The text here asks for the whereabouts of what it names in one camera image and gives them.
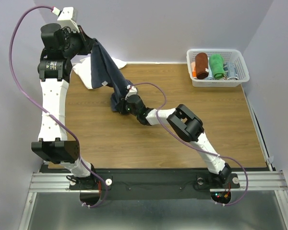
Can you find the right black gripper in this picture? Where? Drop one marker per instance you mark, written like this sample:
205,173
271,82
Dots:
123,109

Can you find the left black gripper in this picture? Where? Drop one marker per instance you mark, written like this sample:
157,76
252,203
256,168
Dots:
86,40

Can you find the dark blue towel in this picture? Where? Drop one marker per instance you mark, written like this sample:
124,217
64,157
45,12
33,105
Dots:
104,72

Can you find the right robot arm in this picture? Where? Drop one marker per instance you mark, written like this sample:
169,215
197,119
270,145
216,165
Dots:
188,128

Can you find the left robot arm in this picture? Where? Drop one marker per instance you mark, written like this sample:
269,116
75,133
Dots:
61,45

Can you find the white crumpled towel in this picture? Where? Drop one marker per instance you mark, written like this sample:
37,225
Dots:
83,70

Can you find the orange rolled towel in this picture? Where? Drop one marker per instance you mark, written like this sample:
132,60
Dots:
193,68

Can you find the brown rolled towel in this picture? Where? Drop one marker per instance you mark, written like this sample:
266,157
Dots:
201,66

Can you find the light blue rolled towel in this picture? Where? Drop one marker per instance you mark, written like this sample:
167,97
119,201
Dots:
210,76

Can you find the green rolled towel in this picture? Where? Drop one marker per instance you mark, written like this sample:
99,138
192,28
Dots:
216,62

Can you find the blue patterned rolled towel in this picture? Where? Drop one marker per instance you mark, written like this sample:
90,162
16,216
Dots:
230,71

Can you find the white plastic basket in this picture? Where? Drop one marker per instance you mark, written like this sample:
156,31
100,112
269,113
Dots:
229,55

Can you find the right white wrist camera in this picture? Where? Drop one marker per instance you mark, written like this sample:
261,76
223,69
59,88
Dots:
131,90

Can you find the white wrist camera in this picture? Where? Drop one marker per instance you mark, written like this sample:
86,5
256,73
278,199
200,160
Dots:
131,90
67,17

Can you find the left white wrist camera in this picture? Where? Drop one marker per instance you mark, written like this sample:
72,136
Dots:
67,17

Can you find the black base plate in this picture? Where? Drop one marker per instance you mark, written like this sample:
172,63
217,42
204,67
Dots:
153,184

